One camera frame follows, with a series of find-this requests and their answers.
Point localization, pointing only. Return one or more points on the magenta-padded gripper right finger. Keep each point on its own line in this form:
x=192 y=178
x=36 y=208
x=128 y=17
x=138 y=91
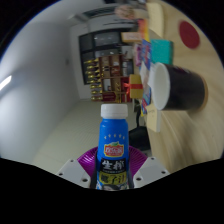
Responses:
x=150 y=171

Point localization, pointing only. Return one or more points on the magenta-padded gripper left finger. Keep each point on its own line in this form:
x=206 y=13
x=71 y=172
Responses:
x=75 y=173

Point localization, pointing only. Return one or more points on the blue drink bottle white cap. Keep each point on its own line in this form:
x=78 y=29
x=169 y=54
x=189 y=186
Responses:
x=113 y=133

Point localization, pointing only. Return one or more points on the small cream notebook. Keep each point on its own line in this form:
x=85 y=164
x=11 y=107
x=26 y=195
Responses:
x=154 y=120

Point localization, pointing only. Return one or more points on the yellow gift box red ribbon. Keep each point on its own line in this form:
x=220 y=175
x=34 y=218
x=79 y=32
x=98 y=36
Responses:
x=135 y=86

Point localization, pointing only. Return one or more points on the black cup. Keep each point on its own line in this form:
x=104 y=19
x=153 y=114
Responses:
x=183 y=88

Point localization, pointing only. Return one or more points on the white printed papers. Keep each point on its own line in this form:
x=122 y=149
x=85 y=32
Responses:
x=144 y=71

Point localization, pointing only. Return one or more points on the wooden shelf unit with trophies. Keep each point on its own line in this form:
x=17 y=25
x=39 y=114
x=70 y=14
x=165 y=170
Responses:
x=110 y=78

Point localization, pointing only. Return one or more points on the ceiling tube light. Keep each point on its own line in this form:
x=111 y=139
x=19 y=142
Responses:
x=5 y=82

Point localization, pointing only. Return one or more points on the pink flat box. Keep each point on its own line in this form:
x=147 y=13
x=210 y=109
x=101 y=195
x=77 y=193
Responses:
x=137 y=55

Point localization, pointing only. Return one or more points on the teal notebook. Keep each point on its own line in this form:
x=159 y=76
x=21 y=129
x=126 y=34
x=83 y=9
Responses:
x=162 y=51

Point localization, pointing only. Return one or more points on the black framed glass door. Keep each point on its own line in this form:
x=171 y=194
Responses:
x=100 y=43

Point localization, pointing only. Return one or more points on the small standing wooden card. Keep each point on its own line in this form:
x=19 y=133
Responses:
x=131 y=37

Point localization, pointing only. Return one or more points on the orange book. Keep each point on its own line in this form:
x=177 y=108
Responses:
x=143 y=30

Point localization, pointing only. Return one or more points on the flat round red coaster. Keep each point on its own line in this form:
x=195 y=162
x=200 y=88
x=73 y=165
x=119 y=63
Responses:
x=189 y=34

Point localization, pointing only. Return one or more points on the large pale yellow notebook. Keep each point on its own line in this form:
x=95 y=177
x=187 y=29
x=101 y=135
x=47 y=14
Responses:
x=155 y=20

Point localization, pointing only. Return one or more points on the pink flowers in white pot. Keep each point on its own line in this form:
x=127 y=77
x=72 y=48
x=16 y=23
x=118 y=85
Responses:
x=128 y=12

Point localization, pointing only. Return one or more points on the white wall air conditioner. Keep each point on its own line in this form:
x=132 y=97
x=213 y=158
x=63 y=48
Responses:
x=98 y=13

